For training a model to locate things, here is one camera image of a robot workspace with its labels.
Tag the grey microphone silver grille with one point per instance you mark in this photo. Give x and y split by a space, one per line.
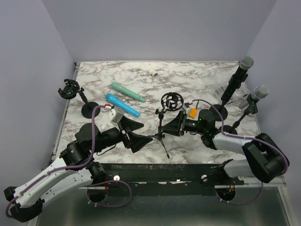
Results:
259 93

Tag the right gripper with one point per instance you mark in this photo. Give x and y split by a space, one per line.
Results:
177 126

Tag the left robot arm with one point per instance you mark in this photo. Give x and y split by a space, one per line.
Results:
74 168

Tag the blue microphone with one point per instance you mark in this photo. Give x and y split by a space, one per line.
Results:
115 101

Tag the clear plastic screw box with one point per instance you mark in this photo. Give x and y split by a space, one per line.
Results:
239 94

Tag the black round-base stand front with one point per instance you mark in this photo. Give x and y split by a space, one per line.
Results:
251 108

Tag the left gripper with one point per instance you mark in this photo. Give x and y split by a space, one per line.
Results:
136 141

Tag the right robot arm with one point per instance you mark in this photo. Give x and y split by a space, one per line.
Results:
261 159

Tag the black mounting rail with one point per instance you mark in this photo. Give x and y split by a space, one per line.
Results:
162 180

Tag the black microphone silver grille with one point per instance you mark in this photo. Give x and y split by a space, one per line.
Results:
237 78

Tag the orange tape measure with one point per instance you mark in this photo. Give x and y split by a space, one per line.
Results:
192 113

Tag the mint green microphone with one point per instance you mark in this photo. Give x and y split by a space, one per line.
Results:
121 89

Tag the black round-base shock-mount stand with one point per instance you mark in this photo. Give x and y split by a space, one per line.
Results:
72 90

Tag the white pipe elbow fitting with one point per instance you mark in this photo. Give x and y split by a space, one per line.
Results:
153 72

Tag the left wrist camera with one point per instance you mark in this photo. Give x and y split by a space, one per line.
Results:
114 113

